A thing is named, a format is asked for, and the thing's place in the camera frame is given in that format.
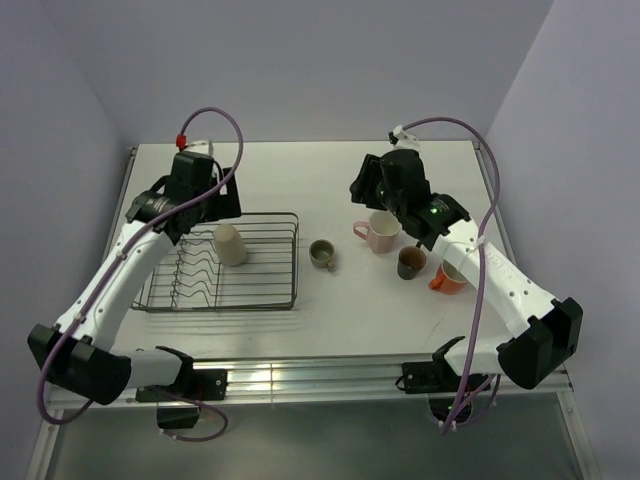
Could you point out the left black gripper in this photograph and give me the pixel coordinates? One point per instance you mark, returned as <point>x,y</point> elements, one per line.
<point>225,206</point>

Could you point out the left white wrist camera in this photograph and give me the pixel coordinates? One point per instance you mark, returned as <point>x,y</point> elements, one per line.
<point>202,147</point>

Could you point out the beige tumbler cup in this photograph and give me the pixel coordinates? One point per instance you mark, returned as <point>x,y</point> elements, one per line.
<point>229,245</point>

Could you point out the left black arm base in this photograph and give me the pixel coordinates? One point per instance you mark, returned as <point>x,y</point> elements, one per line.
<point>202,385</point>

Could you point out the black box under table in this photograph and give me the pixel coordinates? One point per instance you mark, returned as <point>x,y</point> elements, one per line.
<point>177,418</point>

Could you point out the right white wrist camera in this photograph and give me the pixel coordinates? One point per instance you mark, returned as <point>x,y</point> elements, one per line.
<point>400,139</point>

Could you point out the orange mug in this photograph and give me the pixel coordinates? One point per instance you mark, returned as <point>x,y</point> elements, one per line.
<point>448,280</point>

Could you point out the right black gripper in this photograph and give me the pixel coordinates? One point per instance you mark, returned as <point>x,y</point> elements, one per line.
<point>362,188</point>

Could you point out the pink mug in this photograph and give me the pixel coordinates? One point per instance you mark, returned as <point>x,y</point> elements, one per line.
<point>379,231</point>

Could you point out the grey-green small mug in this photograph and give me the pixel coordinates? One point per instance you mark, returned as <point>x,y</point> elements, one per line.
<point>322,254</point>

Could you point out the aluminium table rail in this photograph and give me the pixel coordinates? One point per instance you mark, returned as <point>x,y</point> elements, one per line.
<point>312,379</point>

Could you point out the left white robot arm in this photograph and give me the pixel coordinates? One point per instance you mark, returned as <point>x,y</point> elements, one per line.
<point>76,352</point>

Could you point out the dark grey mug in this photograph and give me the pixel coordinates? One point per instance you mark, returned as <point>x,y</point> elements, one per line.
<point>411,261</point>

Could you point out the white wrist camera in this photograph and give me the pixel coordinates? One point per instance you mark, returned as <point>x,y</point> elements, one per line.
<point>202,147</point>
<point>400,139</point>

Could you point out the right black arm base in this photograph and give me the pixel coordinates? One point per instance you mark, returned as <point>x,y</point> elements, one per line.
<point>427,377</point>

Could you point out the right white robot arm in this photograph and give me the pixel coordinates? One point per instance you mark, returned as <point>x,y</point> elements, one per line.
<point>543,331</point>

